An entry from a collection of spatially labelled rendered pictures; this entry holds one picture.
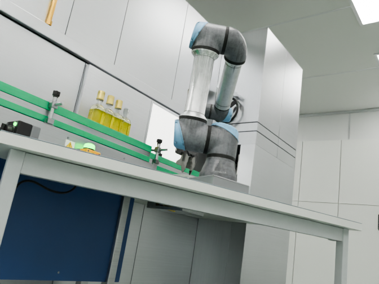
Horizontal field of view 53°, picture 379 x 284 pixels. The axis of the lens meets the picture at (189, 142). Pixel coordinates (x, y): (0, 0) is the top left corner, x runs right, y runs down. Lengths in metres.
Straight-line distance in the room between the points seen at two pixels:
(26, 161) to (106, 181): 0.24
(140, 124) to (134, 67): 0.33
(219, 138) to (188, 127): 0.13
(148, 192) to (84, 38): 1.03
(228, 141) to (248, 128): 1.15
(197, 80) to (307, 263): 3.98
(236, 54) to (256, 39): 1.32
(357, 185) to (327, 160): 0.51
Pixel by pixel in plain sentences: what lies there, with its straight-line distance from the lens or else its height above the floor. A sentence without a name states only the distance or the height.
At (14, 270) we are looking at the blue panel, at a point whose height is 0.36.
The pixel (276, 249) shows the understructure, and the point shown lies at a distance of 2.89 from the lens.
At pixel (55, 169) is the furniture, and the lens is 1.17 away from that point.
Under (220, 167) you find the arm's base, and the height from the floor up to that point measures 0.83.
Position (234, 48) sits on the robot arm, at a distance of 1.60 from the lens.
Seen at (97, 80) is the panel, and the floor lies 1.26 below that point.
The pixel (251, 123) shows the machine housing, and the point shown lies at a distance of 2.63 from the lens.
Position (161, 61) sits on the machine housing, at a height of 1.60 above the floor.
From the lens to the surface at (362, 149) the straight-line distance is 5.25.
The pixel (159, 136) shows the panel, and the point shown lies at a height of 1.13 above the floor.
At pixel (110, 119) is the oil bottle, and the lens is 1.82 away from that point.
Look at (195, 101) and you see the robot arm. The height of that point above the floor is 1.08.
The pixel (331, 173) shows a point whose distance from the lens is 5.27.
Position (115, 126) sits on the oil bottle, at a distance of 1.84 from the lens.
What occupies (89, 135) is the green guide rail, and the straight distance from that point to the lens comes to 1.61.
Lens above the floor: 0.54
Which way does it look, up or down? 15 degrees up
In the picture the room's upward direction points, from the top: 9 degrees clockwise
